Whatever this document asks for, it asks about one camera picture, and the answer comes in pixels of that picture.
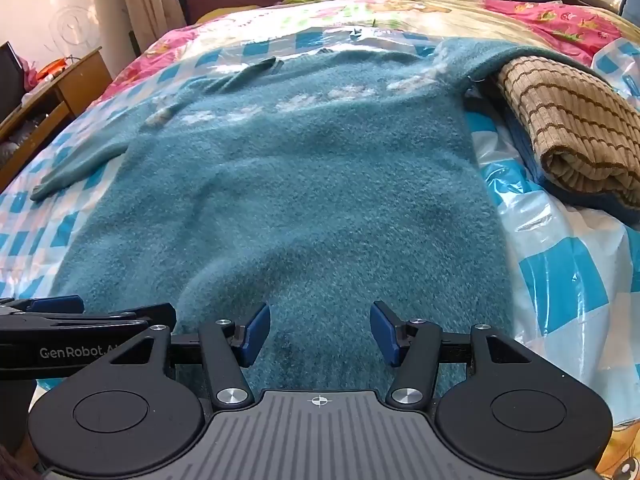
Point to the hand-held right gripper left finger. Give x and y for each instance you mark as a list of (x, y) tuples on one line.
[(256, 332)]

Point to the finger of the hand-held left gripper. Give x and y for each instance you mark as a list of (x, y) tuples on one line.
[(155, 314), (60, 304)]

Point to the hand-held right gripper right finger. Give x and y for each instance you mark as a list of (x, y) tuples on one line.
[(382, 332)]

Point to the teal knitted sweater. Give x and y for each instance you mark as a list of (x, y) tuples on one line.
[(300, 185)]

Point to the person's brown fuzzy garment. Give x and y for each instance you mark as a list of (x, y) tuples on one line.
[(10, 465)]

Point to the blue checked plastic sheet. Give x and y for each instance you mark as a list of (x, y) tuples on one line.
[(560, 280)]

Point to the wooden desk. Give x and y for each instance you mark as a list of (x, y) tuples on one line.
[(60, 95)]

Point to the black monitor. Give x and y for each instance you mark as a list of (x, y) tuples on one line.
[(10, 80)]

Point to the orange item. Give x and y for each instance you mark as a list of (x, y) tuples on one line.
[(50, 69)]

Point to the beige striped sweater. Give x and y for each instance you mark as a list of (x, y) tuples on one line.
[(575, 125)]

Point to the beige curtain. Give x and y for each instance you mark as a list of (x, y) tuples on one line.
[(150, 0)]

